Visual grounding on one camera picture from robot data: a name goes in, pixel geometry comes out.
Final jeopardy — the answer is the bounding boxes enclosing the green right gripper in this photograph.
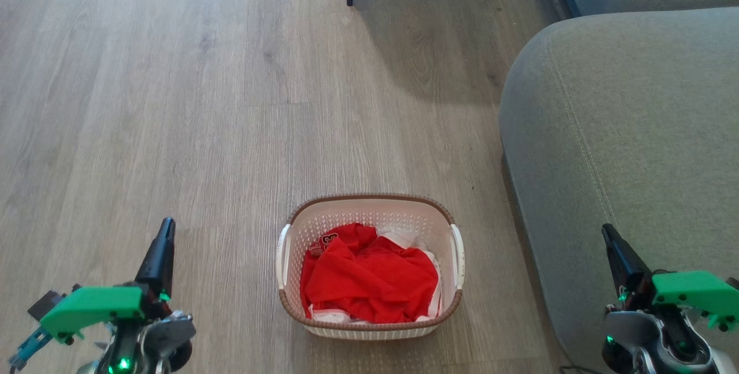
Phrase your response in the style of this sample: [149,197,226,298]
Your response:
[601,223,739,333]

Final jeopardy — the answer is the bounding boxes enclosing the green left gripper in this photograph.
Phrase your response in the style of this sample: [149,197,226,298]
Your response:
[39,218,176,345]

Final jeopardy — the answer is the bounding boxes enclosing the white woven plastic laundry basket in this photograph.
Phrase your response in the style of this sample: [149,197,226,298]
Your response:
[275,193,465,341]

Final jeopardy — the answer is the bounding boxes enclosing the grey fabric sofa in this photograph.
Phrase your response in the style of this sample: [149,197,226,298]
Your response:
[499,7,739,374]

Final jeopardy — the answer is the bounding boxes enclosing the red sports shirt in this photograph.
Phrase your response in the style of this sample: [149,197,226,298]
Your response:
[300,223,439,324]

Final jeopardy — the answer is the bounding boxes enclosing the white garment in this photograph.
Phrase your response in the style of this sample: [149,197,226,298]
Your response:
[309,227,444,325]

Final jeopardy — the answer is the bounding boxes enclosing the teal plastic bracket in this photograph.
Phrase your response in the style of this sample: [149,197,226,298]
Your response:
[8,327,54,371]

